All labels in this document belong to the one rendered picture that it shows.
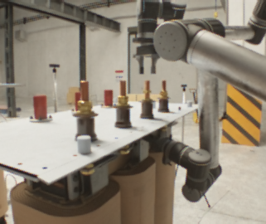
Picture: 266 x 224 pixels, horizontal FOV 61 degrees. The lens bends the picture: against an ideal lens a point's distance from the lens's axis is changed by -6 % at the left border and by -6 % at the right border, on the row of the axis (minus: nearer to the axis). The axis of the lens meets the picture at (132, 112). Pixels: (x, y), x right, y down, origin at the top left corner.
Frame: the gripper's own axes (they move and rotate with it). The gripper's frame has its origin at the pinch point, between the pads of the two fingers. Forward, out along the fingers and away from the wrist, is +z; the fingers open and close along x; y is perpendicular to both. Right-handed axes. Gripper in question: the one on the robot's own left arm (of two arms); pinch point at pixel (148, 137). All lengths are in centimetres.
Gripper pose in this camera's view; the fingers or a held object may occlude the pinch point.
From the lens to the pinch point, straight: 133.6
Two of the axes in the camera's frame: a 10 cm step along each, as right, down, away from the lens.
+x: -7.3, 0.9, -6.7
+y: 1.4, -9.5, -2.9
